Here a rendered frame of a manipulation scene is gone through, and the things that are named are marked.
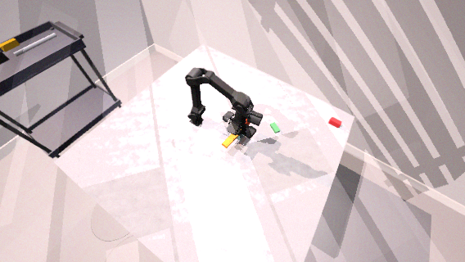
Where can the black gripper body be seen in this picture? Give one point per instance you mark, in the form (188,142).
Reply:
(249,131)

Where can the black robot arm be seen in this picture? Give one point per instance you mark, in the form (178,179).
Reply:
(241,102)

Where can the red rectangular block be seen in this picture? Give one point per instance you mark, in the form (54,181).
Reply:
(335,122)

